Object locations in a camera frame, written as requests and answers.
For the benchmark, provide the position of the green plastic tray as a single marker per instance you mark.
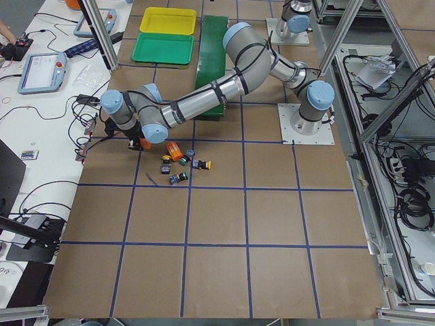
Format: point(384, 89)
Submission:
point(163, 48)

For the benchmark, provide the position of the black power adapter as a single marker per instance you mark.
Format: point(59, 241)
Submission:
point(116, 37)

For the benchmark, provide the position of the orange cylinder labelled 4680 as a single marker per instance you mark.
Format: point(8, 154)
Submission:
point(174, 151)

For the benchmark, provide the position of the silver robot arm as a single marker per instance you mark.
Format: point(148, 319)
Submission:
point(142, 114)
point(295, 18)

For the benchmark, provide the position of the green push button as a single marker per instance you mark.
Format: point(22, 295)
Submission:
point(187, 157)
point(178, 178)

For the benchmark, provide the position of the plain orange cylinder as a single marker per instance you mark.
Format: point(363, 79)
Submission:
point(145, 145)

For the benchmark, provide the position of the green conveyor belt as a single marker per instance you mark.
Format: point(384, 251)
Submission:
point(212, 56)

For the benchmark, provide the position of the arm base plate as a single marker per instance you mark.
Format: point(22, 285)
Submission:
point(297, 131)
point(301, 40)

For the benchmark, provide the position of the aluminium frame post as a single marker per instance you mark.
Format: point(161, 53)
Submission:
point(93, 17)

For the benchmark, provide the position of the yellow push button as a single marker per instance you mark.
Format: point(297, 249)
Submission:
point(165, 168)
point(201, 164)

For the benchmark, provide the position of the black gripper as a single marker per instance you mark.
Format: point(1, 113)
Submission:
point(133, 138)

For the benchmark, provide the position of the yellow plastic tray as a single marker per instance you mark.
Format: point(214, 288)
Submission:
point(168, 20)

